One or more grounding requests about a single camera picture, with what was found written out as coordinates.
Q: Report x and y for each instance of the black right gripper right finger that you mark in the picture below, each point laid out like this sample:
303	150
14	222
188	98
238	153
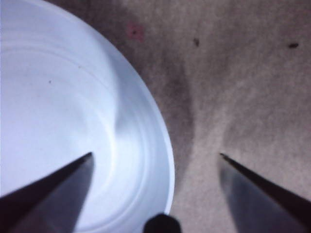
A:
262	206

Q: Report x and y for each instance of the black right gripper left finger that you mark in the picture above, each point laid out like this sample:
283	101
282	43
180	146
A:
48	199

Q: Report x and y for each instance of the blue round plate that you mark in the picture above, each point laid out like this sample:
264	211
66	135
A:
60	97

